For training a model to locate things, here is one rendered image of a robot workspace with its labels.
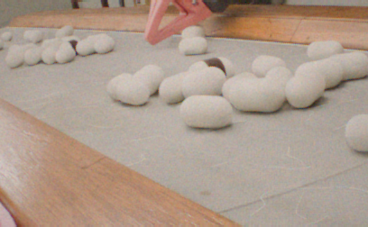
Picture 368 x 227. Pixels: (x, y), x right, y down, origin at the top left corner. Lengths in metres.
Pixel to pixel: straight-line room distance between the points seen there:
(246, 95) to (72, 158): 0.15
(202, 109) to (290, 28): 0.30
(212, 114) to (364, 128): 0.10
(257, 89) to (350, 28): 0.23
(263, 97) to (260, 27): 0.32
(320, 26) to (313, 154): 0.32
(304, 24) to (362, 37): 0.09
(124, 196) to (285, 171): 0.10
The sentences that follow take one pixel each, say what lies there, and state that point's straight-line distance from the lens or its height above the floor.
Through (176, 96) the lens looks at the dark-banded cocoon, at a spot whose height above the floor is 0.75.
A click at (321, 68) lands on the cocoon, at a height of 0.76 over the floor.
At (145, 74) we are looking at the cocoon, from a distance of 0.46.
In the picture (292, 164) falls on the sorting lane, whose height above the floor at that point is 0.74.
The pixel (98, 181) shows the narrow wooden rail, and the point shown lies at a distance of 0.23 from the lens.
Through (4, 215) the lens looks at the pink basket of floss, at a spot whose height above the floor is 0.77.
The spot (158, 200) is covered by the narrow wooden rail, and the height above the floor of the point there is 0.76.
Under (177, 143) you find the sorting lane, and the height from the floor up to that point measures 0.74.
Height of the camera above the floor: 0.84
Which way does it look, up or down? 14 degrees down
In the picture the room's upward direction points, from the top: 9 degrees counter-clockwise
